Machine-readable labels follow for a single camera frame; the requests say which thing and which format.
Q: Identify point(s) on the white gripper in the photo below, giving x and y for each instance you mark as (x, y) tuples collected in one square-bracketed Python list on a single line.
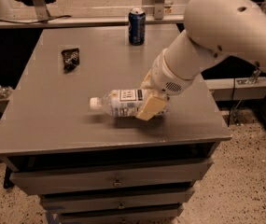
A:
[(165, 77)]

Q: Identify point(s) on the blue label plastic bottle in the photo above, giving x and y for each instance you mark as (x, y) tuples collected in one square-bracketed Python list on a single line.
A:
[(121, 103)]

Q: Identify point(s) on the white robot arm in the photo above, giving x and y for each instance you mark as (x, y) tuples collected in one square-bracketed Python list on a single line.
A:
[(213, 31)]

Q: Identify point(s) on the blue pepsi can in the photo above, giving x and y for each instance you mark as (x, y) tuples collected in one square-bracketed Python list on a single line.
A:
[(137, 23)]

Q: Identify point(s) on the black crumpled snack bag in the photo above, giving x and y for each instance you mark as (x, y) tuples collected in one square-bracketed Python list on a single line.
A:
[(70, 59)]

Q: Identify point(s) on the grey drawer cabinet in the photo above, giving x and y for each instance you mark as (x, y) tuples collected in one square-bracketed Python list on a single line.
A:
[(48, 124)]

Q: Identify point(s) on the bottom grey drawer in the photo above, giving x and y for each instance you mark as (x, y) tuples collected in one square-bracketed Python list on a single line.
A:
[(122, 216)]

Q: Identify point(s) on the grey drawer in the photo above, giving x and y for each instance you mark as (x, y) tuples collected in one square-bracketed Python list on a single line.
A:
[(122, 216), (111, 177), (117, 200)]

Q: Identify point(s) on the crumpled clear plastic wrapper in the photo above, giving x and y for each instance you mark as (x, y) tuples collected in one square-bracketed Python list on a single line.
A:
[(5, 92)]

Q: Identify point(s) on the middle grey drawer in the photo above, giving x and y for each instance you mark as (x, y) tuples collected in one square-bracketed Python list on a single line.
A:
[(117, 200)]

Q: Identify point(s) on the top grey drawer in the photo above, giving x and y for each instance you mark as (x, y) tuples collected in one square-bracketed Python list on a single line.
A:
[(111, 177)]

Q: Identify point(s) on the horizontal metal rail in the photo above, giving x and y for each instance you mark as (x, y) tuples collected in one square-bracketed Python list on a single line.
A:
[(65, 21)]

